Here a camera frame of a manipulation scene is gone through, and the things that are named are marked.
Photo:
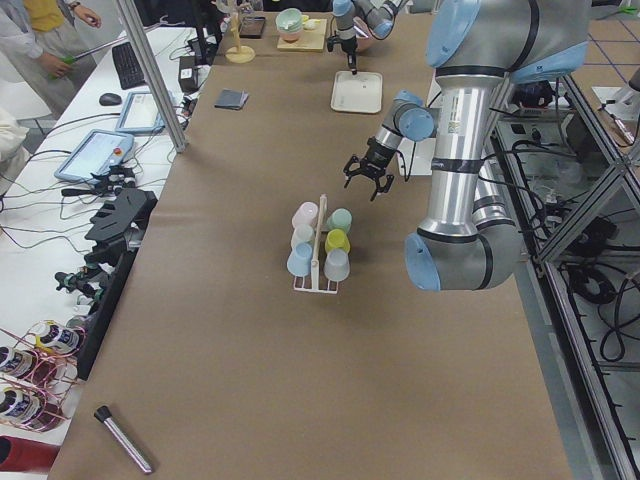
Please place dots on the white wire cup rack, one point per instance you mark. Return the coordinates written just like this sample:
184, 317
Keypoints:
316, 281

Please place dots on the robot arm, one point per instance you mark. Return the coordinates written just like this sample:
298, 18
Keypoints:
467, 241
379, 20

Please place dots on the aluminium frame post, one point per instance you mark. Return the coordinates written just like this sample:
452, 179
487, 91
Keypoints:
138, 38

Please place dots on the cream white cup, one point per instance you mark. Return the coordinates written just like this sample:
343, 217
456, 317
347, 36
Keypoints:
303, 233

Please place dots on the black tool stand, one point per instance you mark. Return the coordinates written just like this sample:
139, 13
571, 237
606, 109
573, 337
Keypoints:
116, 230

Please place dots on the black keyboard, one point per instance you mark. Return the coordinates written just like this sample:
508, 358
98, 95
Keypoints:
128, 69

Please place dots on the blue teach pendant near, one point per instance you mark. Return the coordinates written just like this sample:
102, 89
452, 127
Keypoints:
95, 155

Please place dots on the blue teach pendant far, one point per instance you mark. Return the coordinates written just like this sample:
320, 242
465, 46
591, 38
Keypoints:
139, 115

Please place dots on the wooden mug tree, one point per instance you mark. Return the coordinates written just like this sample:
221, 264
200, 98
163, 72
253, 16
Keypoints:
238, 53

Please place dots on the pink cup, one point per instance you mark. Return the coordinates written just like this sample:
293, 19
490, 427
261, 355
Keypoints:
306, 214

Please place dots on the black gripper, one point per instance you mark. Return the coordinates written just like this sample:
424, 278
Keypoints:
374, 156
347, 45

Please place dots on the wooden cutting board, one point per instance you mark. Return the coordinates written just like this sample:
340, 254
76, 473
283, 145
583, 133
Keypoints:
312, 38

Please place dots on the yellow cup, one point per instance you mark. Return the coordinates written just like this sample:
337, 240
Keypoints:
337, 239

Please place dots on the folded grey cloth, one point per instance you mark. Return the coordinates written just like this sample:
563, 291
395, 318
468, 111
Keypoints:
231, 99

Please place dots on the green cup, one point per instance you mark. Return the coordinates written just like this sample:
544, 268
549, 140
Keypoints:
341, 219

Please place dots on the black computer mouse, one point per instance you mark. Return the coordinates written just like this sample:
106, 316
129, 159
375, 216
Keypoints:
110, 99

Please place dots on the cream rabbit tray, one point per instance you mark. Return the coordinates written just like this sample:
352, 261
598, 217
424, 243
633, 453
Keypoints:
357, 93

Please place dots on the light blue cup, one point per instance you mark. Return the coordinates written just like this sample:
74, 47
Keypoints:
299, 260

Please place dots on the stacked green bowls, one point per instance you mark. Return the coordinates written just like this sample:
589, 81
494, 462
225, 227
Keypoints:
289, 24

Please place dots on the blue teach pendant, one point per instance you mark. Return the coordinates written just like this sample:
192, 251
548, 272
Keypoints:
139, 115
95, 155

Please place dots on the grey blue cup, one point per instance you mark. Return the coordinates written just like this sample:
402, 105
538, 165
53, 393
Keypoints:
337, 265

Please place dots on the metal tube with black cap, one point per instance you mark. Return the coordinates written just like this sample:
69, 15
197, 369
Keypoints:
106, 418

